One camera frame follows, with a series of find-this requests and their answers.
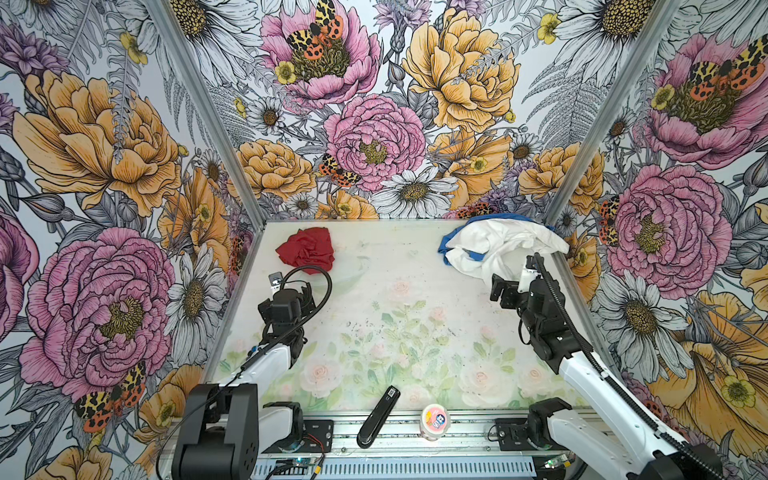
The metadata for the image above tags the dark red cloth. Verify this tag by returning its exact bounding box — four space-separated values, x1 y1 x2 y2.
276 227 335 275

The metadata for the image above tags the black handheld scanner device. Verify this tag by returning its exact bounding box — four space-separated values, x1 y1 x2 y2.
356 385 401 449

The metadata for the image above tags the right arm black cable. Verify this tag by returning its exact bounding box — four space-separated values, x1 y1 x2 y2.
524 252 727 480

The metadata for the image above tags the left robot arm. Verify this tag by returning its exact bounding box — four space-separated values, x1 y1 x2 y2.
170 285 316 479

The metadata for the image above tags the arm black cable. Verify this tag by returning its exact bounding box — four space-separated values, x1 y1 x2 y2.
154 264 334 480
524 252 727 480

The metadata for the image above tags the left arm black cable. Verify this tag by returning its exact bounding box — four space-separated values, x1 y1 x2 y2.
154 264 334 480

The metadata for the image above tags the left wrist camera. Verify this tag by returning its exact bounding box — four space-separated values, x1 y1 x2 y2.
268 272 283 293

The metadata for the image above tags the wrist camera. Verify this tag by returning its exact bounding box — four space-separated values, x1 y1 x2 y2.
517 267 539 293
268 272 283 293

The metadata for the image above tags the white vented strip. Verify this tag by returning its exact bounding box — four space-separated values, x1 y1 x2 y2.
273 456 537 479

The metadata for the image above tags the small round pink container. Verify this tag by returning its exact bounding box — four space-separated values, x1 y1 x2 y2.
419 404 451 441

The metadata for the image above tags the blue cloth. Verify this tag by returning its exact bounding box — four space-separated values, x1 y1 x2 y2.
437 212 541 268

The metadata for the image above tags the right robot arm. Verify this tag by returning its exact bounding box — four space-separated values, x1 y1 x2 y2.
490 270 723 479

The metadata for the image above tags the aluminium front rail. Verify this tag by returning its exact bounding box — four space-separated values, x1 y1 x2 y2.
157 412 668 458

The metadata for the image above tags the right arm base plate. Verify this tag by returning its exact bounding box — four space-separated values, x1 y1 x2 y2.
487 418 567 452

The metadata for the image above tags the white cloth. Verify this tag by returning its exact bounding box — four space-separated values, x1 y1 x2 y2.
439 218 569 288

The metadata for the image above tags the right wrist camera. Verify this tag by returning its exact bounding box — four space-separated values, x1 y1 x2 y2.
517 267 539 293

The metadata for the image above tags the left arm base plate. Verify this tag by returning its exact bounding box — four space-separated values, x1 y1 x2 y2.
265 419 335 454

